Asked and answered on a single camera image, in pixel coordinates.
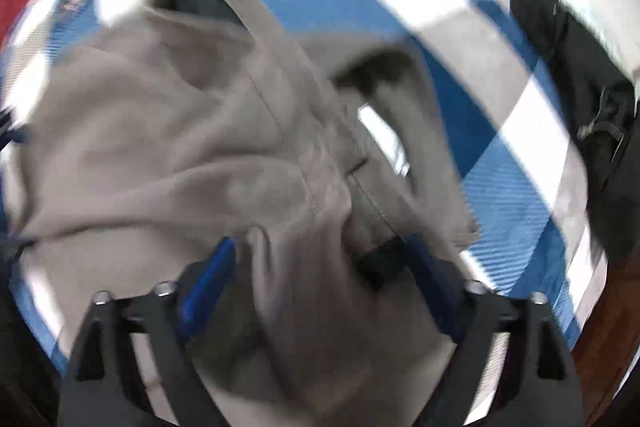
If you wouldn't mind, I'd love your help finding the black jacket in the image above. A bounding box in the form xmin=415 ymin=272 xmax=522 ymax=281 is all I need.
xmin=510 ymin=0 xmax=639 ymax=262

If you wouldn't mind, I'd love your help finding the blue white checked blanket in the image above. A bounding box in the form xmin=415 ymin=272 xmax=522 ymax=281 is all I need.
xmin=0 ymin=0 xmax=616 ymax=427

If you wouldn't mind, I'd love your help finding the taupe fleece jacket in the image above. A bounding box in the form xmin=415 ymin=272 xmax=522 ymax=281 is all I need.
xmin=6 ymin=0 xmax=477 ymax=426

